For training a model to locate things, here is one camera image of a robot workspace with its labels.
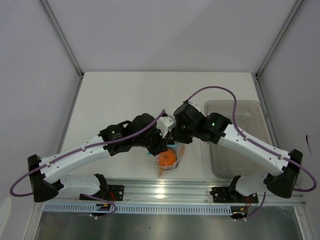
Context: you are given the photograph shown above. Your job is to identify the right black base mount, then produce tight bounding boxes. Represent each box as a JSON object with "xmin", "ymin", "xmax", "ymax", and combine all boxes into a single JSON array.
[{"xmin": 209, "ymin": 186, "xmax": 259, "ymax": 204}]

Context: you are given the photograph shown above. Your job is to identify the purple cable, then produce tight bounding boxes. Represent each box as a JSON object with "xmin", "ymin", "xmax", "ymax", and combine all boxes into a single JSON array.
[
  {"xmin": 9, "ymin": 108, "xmax": 166, "ymax": 221},
  {"xmin": 184, "ymin": 85, "xmax": 319, "ymax": 222}
]

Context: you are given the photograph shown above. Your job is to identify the frame post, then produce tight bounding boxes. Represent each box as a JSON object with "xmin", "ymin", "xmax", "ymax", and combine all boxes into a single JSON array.
[
  {"xmin": 37, "ymin": 0, "xmax": 84, "ymax": 78},
  {"xmin": 255, "ymin": 0, "xmax": 307, "ymax": 80}
]

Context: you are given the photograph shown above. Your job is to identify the slotted cable duct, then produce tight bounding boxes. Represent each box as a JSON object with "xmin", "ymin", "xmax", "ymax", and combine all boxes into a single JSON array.
[{"xmin": 43, "ymin": 202, "xmax": 233, "ymax": 216}]

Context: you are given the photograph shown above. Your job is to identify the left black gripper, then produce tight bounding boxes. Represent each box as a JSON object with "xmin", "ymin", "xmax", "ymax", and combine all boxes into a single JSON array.
[{"xmin": 133, "ymin": 124, "xmax": 170, "ymax": 157}]

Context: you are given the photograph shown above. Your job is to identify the orange toy pumpkin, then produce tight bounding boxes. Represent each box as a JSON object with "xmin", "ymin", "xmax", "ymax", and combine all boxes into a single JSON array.
[{"xmin": 157, "ymin": 149, "xmax": 177, "ymax": 167}]

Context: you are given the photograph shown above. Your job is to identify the aluminium rail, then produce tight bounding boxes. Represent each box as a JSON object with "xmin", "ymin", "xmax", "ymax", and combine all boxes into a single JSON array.
[{"xmin": 33, "ymin": 177, "xmax": 306, "ymax": 206}]

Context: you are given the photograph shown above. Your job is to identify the clear zip top bag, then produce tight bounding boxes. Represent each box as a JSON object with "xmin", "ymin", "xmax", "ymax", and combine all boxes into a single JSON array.
[{"xmin": 154, "ymin": 141, "xmax": 186, "ymax": 178}]

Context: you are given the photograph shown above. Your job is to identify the right frame post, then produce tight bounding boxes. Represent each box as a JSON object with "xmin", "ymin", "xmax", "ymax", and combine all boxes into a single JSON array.
[{"xmin": 255, "ymin": 0, "xmax": 307, "ymax": 80}]

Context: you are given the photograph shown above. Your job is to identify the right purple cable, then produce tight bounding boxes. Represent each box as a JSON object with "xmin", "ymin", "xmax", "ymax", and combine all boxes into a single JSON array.
[{"xmin": 184, "ymin": 85, "xmax": 319, "ymax": 222}]

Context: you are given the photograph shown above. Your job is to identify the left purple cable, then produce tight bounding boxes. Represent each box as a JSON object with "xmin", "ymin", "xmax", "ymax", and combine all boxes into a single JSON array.
[{"xmin": 9, "ymin": 108, "xmax": 166, "ymax": 221}]

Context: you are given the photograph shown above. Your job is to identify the clear plastic food container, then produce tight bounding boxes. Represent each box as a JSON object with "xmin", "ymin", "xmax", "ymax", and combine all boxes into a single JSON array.
[{"xmin": 204, "ymin": 100, "xmax": 272, "ymax": 179}]

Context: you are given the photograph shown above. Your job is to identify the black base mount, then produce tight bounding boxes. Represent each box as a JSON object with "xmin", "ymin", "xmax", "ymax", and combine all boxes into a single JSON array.
[
  {"xmin": 79, "ymin": 185, "xmax": 125, "ymax": 202},
  {"xmin": 209, "ymin": 186, "xmax": 259, "ymax": 204}
]

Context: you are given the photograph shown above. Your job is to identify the left frame post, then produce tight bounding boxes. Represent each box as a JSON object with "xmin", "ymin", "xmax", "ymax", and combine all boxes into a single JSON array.
[{"xmin": 37, "ymin": 0, "xmax": 84, "ymax": 78}]

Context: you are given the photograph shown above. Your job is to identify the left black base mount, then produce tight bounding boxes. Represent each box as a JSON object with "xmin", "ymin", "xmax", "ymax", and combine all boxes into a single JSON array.
[{"xmin": 79, "ymin": 185, "xmax": 125, "ymax": 202}]

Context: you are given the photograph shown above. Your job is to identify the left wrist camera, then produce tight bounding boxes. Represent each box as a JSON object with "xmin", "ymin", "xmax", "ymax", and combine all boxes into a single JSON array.
[{"xmin": 156, "ymin": 115, "xmax": 176, "ymax": 138}]

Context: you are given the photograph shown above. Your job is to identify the toy pineapple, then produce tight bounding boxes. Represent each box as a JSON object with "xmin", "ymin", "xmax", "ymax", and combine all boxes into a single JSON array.
[{"xmin": 178, "ymin": 144, "xmax": 186, "ymax": 159}]

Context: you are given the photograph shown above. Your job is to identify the purple toy onion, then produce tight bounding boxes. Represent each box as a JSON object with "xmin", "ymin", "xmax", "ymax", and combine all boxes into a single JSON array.
[{"xmin": 164, "ymin": 161, "xmax": 179, "ymax": 171}]

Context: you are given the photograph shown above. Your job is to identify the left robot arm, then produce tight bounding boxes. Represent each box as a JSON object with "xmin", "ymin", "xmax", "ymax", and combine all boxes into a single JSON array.
[{"xmin": 27, "ymin": 113, "xmax": 170, "ymax": 203}]

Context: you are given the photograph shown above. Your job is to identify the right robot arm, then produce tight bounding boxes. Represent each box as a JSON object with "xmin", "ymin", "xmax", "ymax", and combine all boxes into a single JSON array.
[{"xmin": 173, "ymin": 101, "xmax": 303, "ymax": 202}]

